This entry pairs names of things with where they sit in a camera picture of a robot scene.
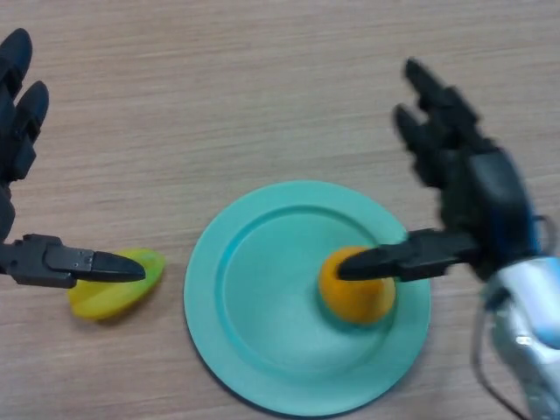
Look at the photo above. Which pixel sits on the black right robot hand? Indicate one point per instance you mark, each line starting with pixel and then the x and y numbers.
pixel 490 197

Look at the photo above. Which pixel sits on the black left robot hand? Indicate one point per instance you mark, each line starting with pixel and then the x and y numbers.
pixel 11 140

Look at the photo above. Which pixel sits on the yellow orange pear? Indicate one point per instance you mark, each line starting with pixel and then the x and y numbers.
pixel 354 302

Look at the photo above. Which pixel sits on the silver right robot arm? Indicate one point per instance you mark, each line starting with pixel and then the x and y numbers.
pixel 534 332

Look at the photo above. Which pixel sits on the teal round plate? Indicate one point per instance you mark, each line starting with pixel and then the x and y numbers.
pixel 271 315

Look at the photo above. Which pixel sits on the yellow green starfruit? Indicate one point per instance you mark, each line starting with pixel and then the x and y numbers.
pixel 105 302

